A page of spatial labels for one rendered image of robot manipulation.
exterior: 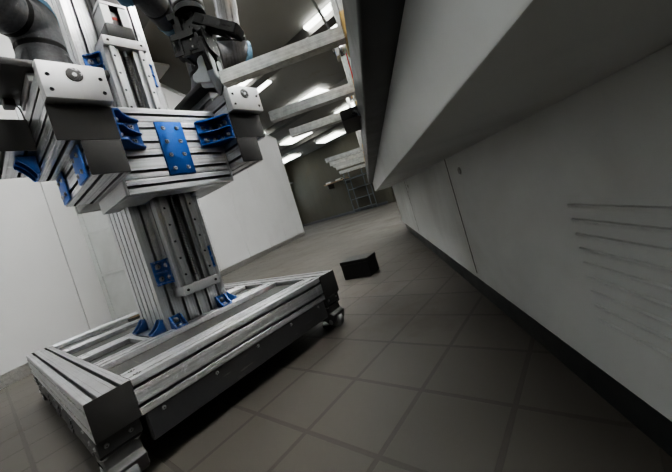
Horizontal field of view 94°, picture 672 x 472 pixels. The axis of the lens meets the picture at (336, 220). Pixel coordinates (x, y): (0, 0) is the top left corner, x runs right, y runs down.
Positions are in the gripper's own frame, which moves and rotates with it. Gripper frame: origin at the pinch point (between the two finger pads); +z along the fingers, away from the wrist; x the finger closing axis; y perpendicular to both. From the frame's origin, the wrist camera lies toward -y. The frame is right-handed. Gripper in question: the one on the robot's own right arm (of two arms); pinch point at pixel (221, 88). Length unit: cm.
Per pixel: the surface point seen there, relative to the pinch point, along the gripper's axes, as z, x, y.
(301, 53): -0.6, 1.4, -21.0
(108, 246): 11, -167, 197
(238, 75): -0.9, 1.4, -5.3
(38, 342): 65, -112, 220
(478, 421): 83, 14, -34
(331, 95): 2.0, -23.6, -24.2
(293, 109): 2.2, -23.6, -11.6
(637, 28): 31, 53, -44
